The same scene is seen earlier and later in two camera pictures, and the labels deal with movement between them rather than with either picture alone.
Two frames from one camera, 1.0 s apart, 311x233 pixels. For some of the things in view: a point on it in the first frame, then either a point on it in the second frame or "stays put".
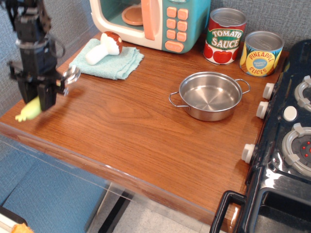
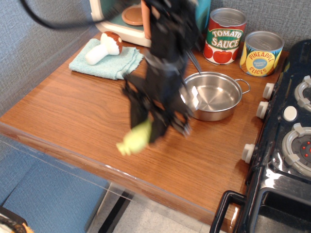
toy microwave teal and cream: [175, 26] stays put
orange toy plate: [133, 15] stays put
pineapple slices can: [261, 53] stays put
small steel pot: [210, 96] stays put
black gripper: [38, 67] to [156, 94]
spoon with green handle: [71, 75] to [137, 140]
